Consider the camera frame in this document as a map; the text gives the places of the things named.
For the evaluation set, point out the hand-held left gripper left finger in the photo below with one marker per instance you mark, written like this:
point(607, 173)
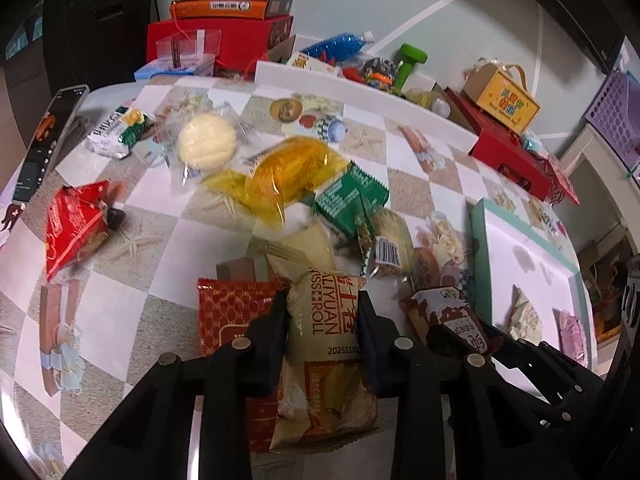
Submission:
point(270, 342)

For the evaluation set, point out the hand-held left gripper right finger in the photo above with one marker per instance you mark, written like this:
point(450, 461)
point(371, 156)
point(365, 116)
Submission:
point(371, 350)

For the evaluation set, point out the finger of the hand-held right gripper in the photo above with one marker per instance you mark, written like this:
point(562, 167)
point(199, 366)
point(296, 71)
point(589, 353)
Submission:
point(452, 338)
point(555, 365)

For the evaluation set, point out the brown red snack packet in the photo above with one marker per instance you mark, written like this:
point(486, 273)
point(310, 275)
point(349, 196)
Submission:
point(440, 307)

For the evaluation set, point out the beige roll cake packet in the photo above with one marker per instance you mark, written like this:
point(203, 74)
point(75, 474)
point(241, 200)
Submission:
point(327, 320)

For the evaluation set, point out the red patterned snack packet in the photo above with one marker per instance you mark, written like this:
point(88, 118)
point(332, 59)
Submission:
point(225, 310)

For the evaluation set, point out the teal rimmed white tray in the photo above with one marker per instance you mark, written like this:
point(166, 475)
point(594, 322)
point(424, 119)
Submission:
point(525, 260)

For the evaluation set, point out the clear pastry packet with barcode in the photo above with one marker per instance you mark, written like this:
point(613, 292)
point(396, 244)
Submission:
point(392, 232)

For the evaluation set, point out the green cracker packet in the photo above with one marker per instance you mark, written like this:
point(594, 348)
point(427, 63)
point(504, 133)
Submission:
point(350, 200)

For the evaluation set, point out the round pale cookie packet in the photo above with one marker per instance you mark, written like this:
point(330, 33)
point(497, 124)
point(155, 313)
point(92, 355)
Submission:
point(207, 142)

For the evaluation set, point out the small pink packet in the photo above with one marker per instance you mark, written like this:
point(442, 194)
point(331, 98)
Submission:
point(574, 337)

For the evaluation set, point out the small beige packet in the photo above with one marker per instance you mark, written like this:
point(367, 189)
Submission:
point(526, 317)

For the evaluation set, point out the white shelf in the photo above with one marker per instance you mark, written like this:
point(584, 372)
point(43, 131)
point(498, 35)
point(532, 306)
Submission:
point(600, 185)

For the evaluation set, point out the yellow cake packet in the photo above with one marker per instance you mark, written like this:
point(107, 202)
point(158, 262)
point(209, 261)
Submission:
point(290, 170)

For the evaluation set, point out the red windowed gift box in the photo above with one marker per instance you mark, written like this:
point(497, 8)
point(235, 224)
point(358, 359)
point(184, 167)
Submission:
point(505, 155)

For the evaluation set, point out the small black object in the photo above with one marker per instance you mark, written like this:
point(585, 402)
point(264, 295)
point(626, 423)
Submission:
point(116, 218)

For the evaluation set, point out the light blue small item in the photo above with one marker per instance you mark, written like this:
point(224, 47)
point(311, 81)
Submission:
point(531, 141)

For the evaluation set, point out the red triangular snack packet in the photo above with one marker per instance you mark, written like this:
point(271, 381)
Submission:
point(75, 225)

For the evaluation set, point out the purple plastic basket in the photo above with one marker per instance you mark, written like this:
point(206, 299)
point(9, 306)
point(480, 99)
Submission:
point(612, 110)

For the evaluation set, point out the yellow green bottle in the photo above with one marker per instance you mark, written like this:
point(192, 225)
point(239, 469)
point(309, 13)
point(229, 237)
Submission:
point(427, 102)

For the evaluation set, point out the green white snack packet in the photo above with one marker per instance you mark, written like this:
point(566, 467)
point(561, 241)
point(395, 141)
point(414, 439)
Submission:
point(117, 132)

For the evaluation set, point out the multicoloured small toys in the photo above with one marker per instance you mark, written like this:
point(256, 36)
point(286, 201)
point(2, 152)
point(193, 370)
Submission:
point(381, 79)

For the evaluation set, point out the red plastic toy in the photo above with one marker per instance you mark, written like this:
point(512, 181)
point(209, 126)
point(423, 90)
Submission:
point(350, 73)

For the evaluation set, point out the white card box yellow print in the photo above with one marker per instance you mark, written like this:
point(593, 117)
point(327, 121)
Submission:
point(307, 63)

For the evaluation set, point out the green dumbbell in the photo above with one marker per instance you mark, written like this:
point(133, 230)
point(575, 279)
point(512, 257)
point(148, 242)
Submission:
point(411, 60)

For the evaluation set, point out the dark candy bag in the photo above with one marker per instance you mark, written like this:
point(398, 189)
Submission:
point(380, 66)

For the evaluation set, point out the blue white flat box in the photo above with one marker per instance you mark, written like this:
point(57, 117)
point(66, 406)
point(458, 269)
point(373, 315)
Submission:
point(170, 71)

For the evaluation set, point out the cardboard box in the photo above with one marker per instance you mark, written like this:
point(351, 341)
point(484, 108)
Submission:
point(279, 50)

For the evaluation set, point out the smartphone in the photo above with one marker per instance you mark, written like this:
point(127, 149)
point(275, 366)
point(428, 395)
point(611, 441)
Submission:
point(47, 140)

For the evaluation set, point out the large red gift box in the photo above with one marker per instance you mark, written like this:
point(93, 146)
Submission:
point(240, 42)

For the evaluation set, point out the clear plastic box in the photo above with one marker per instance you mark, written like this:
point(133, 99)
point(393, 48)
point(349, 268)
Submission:
point(187, 50)

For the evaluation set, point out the blue bead bottle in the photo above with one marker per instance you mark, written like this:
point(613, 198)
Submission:
point(332, 45)

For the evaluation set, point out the orange flat box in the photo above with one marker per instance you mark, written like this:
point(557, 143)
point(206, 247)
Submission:
point(220, 10)

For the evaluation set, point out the black monitor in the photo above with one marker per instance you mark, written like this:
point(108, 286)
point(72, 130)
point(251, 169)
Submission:
point(565, 5)

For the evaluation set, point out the dark cabinet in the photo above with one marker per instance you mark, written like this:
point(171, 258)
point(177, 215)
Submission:
point(100, 35)

